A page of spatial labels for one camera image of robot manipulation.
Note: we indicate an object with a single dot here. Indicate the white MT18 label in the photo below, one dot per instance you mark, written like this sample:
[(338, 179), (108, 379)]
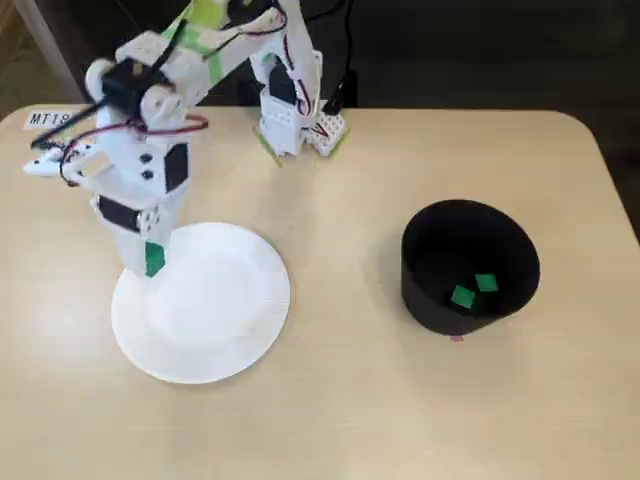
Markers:
[(45, 119)]

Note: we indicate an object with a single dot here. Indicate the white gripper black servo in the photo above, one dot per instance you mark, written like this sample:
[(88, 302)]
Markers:
[(134, 245)]

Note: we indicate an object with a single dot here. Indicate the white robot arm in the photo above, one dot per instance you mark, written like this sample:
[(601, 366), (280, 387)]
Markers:
[(200, 55)]

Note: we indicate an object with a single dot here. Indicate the green cube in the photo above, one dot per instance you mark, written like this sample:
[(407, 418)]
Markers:
[(486, 283), (462, 298), (155, 260)]

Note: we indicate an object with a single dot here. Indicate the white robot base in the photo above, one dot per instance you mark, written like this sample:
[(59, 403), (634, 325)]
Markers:
[(282, 127)]

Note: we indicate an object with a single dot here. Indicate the pink tape piece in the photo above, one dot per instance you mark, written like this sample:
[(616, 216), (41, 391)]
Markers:
[(457, 339)]

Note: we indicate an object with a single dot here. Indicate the white paper plate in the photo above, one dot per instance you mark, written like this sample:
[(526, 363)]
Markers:
[(210, 330)]

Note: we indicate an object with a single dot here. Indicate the white metal post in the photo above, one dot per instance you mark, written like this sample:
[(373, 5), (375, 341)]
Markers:
[(50, 50)]

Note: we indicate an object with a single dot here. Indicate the black round pot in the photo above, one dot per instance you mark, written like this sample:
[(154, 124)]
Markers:
[(430, 310)]

